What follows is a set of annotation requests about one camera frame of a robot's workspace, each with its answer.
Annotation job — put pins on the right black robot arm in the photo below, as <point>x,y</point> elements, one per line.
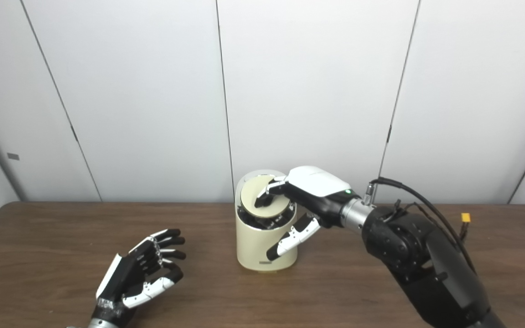
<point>426,264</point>

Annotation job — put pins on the cream round bin lid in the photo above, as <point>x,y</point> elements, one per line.
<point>255,189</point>

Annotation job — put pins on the small grey wall label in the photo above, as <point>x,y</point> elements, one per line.
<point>12,156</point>

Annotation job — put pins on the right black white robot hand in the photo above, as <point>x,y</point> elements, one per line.
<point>317,187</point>

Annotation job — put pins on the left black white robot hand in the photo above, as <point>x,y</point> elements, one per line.
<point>126,278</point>

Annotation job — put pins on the black panel hinge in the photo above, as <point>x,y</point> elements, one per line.
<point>74,133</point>
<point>388,133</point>

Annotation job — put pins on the cream-colored trash bin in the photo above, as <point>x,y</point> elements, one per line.
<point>255,248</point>

